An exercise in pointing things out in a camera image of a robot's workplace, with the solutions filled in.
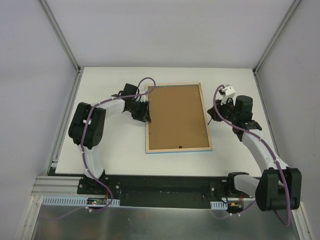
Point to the aluminium front rail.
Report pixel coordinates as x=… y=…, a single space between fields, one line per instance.
x=57 y=187

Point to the blue wooden picture frame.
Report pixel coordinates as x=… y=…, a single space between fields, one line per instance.
x=179 y=122

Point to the right white slotted cable duct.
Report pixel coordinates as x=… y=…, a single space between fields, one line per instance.
x=218 y=205

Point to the left aluminium corner post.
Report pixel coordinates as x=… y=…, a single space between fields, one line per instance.
x=59 y=34

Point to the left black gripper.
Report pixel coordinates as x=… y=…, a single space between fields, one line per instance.
x=142 y=111

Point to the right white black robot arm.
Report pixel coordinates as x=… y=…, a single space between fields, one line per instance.
x=279 y=187

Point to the left white slotted cable duct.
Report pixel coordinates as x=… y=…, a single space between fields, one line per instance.
x=79 y=201

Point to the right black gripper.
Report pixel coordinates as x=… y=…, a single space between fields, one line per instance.
x=217 y=110

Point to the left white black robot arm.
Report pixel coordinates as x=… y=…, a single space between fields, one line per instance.
x=87 y=125

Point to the aluminium corner post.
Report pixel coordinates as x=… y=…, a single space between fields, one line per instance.
x=59 y=34
x=278 y=32

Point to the white slotted cable duct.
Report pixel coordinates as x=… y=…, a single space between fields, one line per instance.
x=218 y=205
x=79 y=201

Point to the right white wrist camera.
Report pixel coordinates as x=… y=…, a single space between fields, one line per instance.
x=227 y=92

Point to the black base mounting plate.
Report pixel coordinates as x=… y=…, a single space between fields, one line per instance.
x=178 y=200

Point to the right aluminium corner post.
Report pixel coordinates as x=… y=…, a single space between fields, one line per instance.
x=278 y=32

